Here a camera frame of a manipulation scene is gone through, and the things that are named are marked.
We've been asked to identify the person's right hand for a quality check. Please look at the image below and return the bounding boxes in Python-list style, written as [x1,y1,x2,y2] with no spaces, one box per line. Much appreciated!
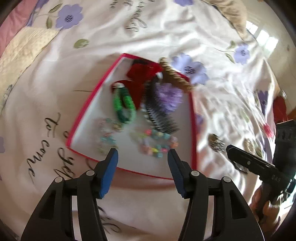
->
[251,185,290,226]

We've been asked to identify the purple flower hair tie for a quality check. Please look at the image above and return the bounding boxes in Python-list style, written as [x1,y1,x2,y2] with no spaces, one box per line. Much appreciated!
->
[155,83,184,114]

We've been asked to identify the black scrunchie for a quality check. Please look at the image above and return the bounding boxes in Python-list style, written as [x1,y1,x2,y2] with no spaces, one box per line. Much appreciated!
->
[132,58,151,66]

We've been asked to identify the black hair comb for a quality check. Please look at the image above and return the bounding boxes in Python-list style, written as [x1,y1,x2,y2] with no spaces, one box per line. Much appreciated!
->
[143,76,180,135]

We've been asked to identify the blue crystal bead bracelet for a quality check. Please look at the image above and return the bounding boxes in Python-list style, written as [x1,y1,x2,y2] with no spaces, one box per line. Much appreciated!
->
[97,118,123,154]

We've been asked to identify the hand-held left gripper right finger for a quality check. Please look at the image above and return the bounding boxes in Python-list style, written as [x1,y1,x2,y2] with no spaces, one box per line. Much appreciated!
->
[168,149,264,241]

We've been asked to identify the beige pillow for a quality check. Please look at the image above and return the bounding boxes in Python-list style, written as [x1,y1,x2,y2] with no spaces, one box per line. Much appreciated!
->
[208,0,249,40]

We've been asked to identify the white floral bedsheet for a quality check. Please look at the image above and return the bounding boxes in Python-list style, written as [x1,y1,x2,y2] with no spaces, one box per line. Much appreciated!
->
[0,0,289,241]

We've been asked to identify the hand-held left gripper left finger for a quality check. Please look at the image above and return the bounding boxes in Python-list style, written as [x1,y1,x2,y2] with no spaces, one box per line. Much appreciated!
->
[21,148,119,241]

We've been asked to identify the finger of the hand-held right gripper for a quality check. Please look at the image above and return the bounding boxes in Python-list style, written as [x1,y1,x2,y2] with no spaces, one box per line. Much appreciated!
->
[226,145,292,186]

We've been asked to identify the colourful bead bracelets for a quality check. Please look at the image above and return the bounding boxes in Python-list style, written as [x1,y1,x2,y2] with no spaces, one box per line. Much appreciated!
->
[131,128,179,159]

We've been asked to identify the red bow hair clip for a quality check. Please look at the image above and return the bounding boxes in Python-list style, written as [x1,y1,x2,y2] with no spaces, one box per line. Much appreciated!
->
[111,62,163,110]

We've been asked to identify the pink quilted blanket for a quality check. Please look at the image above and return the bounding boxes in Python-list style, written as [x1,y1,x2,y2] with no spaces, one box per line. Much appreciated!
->
[0,0,41,55]

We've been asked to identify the red cloth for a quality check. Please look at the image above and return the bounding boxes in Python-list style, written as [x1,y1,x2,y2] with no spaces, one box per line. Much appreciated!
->
[273,96,288,123]

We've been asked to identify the green braided bracelet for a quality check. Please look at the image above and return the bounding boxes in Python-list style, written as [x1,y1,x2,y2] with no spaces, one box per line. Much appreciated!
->
[112,87,137,123]

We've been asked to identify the gold beaded hair band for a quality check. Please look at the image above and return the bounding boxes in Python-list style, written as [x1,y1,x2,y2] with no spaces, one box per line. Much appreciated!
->
[158,57,195,93]

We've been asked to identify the red shallow cardboard box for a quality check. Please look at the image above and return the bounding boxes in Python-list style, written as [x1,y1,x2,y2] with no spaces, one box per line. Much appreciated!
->
[65,53,198,180]

